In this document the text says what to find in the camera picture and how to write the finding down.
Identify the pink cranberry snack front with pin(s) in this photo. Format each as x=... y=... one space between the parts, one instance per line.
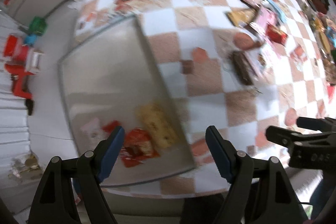
x=92 y=129

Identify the grey green storage tray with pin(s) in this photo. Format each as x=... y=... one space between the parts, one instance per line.
x=109 y=77

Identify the dark chocolate bar clear wrap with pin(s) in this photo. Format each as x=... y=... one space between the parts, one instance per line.
x=239 y=63

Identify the green plastic toy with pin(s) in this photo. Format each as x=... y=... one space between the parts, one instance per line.
x=38 y=26

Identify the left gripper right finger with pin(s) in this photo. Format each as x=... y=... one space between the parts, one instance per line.
x=221 y=151

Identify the pink foil snack packet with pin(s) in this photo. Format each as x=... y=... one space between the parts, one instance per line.
x=261 y=20

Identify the red patterned candy packet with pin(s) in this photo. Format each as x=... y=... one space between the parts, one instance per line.
x=275 y=34

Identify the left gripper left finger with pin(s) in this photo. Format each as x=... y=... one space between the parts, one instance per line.
x=108 y=152

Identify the red candy wrapper snack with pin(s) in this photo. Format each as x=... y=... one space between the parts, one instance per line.
x=137 y=148

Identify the yellow gold snack packet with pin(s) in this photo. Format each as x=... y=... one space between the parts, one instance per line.
x=241 y=17

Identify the light blue snack packet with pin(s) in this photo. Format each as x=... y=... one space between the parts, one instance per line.
x=270 y=4

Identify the red plastic stool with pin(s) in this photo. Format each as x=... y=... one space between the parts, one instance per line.
x=19 y=56

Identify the yellow cake bar packet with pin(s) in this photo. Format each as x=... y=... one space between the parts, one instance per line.
x=157 y=124

